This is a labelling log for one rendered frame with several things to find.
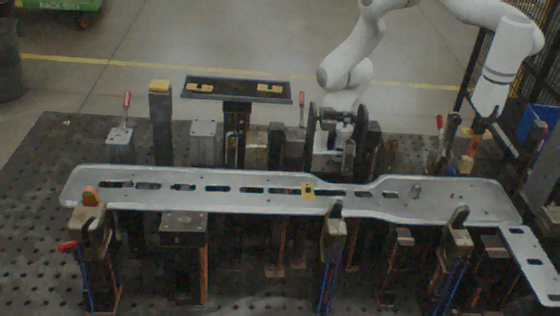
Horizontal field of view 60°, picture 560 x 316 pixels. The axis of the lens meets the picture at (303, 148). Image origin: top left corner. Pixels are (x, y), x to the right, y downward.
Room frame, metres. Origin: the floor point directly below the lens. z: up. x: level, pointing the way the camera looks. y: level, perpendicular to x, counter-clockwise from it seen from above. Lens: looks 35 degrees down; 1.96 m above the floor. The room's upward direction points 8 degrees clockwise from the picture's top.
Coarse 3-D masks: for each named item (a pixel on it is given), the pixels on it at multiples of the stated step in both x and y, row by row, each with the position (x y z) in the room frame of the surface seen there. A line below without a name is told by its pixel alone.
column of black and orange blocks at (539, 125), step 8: (536, 120) 1.43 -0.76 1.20; (536, 128) 1.40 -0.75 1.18; (544, 128) 1.40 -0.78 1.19; (528, 136) 1.42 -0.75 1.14; (536, 136) 1.39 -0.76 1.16; (528, 144) 1.41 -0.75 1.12; (536, 144) 1.40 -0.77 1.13; (520, 152) 1.42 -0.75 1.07; (528, 152) 1.40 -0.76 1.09; (536, 152) 1.40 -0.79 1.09; (520, 160) 1.41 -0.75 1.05; (528, 160) 1.40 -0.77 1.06; (512, 168) 1.43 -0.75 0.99; (520, 168) 1.40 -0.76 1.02; (512, 176) 1.42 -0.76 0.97; (520, 176) 1.40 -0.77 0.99; (512, 184) 1.40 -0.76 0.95; (520, 184) 1.40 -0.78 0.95; (512, 192) 1.40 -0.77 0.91; (512, 200) 1.40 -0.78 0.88
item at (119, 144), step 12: (120, 132) 1.23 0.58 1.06; (132, 132) 1.25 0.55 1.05; (108, 144) 1.17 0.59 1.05; (120, 144) 1.17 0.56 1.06; (132, 144) 1.24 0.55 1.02; (108, 156) 1.17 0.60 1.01; (120, 156) 1.18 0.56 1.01; (132, 156) 1.22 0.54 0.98; (120, 216) 1.17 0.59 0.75; (120, 228) 1.16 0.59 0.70
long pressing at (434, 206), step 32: (64, 192) 1.00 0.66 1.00; (128, 192) 1.03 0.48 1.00; (160, 192) 1.05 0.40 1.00; (192, 192) 1.07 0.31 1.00; (224, 192) 1.09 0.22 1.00; (352, 192) 1.17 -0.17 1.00; (384, 192) 1.19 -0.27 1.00; (448, 192) 1.23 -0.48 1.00; (480, 192) 1.26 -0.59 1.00; (416, 224) 1.07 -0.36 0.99; (480, 224) 1.11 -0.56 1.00; (512, 224) 1.12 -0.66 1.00
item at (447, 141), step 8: (448, 112) 1.38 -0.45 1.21; (456, 112) 1.38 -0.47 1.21; (448, 120) 1.36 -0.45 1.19; (456, 120) 1.33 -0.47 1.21; (448, 128) 1.35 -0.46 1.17; (456, 128) 1.36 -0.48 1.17; (448, 136) 1.36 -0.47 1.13; (440, 144) 1.36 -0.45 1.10; (448, 144) 1.36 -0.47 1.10; (440, 152) 1.34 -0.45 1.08; (448, 152) 1.35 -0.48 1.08; (440, 160) 1.34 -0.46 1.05; (448, 160) 1.34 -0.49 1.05
